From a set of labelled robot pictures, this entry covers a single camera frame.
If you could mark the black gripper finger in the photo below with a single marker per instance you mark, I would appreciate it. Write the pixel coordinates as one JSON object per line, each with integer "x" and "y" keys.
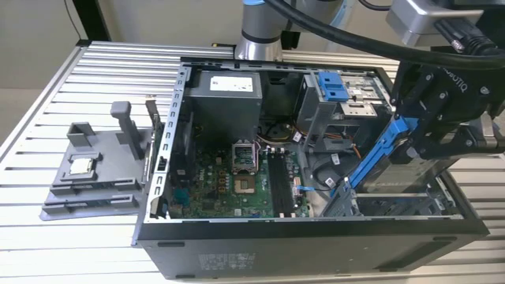
{"x": 449, "y": 139}
{"x": 414, "y": 97}

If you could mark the hard disk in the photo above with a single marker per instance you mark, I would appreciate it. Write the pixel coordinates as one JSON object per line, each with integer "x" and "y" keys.
{"x": 398, "y": 177}

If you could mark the blue drive latch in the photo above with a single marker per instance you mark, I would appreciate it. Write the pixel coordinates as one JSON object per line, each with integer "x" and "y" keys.
{"x": 330, "y": 85}

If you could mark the grey metal drive cage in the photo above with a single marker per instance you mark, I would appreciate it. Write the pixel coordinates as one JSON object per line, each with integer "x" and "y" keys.
{"x": 309, "y": 136}

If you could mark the round black fan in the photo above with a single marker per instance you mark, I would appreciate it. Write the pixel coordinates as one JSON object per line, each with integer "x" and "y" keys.
{"x": 277, "y": 130}

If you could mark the black RAM slot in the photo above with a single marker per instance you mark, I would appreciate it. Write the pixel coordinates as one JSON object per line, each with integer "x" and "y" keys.
{"x": 279, "y": 183}
{"x": 274, "y": 183}
{"x": 283, "y": 183}

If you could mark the grey power supply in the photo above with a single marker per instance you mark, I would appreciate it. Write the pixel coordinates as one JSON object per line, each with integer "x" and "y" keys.
{"x": 223, "y": 112}

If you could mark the CPU socket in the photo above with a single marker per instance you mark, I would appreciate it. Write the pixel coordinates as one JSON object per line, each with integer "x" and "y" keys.
{"x": 243, "y": 185}

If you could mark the green motherboard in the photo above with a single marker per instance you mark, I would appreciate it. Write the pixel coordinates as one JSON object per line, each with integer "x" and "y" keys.
{"x": 251, "y": 204}

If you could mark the black PC case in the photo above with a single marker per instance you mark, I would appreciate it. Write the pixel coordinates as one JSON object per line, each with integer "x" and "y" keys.
{"x": 275, "y": 251}

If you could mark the grey parts rack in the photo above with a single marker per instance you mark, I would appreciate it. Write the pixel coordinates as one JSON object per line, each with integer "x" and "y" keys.
{"x": 110, "y": 165}

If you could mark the RAM stick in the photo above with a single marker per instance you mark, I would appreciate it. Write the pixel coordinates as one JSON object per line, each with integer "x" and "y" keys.
{"x": 92, "y": 186}
{"x": 88, "y": 204}

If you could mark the silver CPU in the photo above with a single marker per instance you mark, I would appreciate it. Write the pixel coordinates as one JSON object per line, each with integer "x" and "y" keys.
{"x": 82, "y": 166}

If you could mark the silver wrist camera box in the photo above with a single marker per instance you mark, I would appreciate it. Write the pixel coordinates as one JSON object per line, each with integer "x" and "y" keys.
{"x": 418, "y": 20}

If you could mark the black metal post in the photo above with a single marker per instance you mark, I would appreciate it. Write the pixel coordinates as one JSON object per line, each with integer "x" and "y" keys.
{"x": 94, "y": 20}

